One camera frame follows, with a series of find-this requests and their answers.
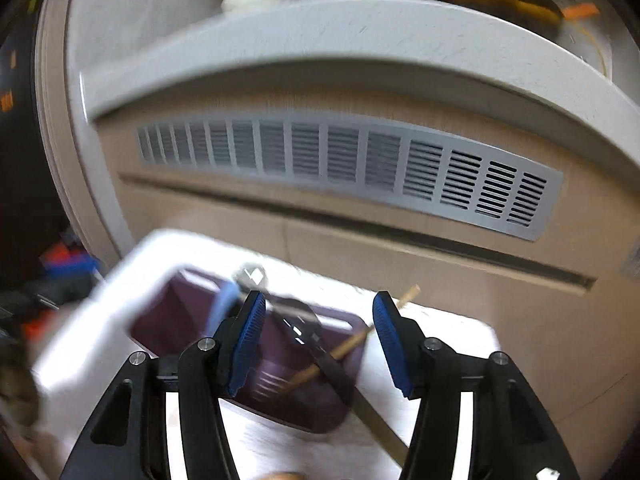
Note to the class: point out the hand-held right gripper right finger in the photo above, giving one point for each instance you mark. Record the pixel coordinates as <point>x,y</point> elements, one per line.
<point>390,345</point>

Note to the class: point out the purple plastic utensil holder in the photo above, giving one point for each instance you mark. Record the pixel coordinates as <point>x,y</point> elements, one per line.
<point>280,365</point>

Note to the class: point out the grey stone countertop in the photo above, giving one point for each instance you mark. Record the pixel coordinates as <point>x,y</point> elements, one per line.
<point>350,35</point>

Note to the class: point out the white lace tablecloth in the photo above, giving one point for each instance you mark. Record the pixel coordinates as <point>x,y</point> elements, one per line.
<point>445,335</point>

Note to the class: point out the glass lid with yellow rim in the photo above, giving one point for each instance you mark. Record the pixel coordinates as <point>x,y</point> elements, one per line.
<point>597,50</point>

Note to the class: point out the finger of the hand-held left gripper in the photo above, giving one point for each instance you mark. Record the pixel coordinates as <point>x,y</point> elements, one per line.
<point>80,262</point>

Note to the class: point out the long grey vent grille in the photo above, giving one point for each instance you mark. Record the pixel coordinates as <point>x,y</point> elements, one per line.
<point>350,160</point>

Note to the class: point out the beige door frame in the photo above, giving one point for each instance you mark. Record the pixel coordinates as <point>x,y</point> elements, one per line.
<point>65,135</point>

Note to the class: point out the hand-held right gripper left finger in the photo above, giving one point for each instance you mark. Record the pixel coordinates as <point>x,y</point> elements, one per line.
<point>247,340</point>

